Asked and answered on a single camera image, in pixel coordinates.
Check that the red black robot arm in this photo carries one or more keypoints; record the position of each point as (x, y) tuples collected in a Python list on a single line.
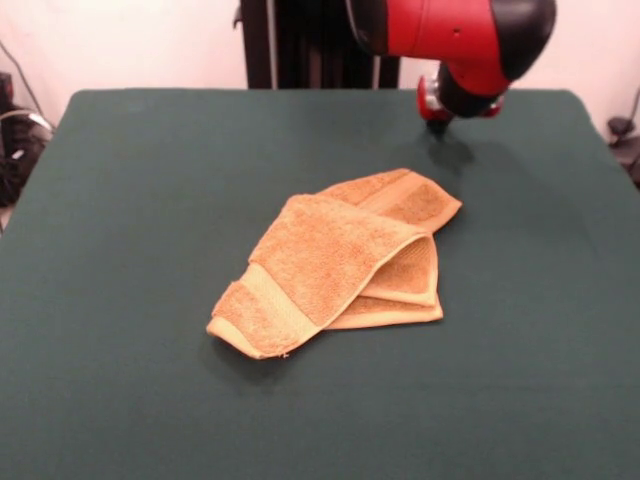
[(450, 30)]

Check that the orange terry towel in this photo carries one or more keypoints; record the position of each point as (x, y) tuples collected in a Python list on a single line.
[(310, 260)]

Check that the small black red device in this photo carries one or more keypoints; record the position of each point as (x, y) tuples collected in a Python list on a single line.
[(5, 87)]

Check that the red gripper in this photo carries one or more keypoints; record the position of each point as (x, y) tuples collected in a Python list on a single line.
[(427, 102)]

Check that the dark green table cloth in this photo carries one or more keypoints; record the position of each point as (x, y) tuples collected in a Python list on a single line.
[(125, 225)]

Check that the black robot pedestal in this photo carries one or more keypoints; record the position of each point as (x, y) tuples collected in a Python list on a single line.
[(260, 50)]

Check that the black stand base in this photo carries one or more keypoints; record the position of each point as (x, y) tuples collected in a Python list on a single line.
[(627, 150), (17, 155)]

